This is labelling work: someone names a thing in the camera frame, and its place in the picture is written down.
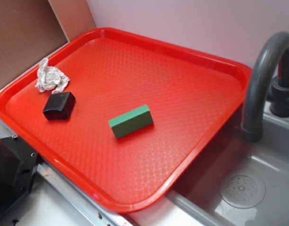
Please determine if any red plastic tray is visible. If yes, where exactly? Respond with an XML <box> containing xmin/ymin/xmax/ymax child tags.
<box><xmin>0</xmin><ymin>28</ymin><xmax>251</xmax><ymax>213</ymax></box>

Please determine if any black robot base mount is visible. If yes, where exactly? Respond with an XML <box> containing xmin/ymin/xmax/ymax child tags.
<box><xmin>0</xmin><ymin>137</ymin><xmax>39</xmax><ymax>221</ymax></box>

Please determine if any green rectangular block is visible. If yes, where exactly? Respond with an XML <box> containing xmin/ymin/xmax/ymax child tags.
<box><xmin>108</xmin><ymin>105</ymin><xmax>153</xmax><ymax>139</ymax></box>

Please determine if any brown cardboard panel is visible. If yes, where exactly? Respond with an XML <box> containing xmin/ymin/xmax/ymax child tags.
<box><xmin>0</xmin><ymin>0</ymin><xmax>96</xmax><ymax>90</ymax></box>

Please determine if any black plastic box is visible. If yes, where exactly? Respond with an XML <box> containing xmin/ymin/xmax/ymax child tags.
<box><xmin>42</xmin><ymin>92</ymin><xmax>76</xmax><ymax>121</ymax></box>

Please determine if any grey curved faucet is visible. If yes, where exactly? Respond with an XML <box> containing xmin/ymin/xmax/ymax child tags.
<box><xmin>241</xmin><ymin>32</ymin><xmax>289</xmax><ymax>143</ymax></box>

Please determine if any grey plastic sink basin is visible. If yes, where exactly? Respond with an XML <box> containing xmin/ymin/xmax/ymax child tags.
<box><xmin>167</xmin><ymin>101</ymin><xmax>289</xmax><ymax>226</ymax></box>

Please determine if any aluminium rail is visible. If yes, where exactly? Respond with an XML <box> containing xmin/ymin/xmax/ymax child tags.
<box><xmin>0</xmin><ymin>114</ymin><xmax>126</xmax><ymax>226</ymax></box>

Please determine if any crumpled white paper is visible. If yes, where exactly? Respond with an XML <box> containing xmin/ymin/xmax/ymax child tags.
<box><xmin>35</xmin><ymin>57</ymin><xmax>70</xmax><ymax>94</ymax></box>

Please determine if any round sink drain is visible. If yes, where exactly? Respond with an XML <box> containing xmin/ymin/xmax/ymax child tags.
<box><xmin>219</xmin><ymin>170</ymin><xmax>266</xmax><ymax>209</ymax></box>

